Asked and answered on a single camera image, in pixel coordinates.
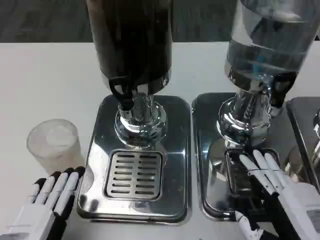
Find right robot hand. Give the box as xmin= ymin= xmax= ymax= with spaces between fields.
xmin=233 ymin=149 xmax=320 ymax=240

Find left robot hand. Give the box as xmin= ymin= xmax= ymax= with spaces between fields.
xmin=0 ymin=166 xmax=86 ymax=240

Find clear ribbed glass cup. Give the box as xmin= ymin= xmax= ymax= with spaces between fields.
xmin=26 ymin=118 xmax=82 ymax=175

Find chrome dispenser column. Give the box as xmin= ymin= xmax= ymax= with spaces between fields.
xmin=312 ymin=107 xmax=320 ymax=162

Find steel drip tray base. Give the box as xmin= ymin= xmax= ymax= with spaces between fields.
xmin=286 ymin=96 xmax=320 ymax=191
xmin=191 ymin=92 xmax=313 ymax=223
xmin=76 ymin=94 xmax=192 ymax=223

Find dispenser with dark drink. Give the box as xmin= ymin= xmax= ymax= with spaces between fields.
xmin=84 ymin=0 xmax=175 ymax=148

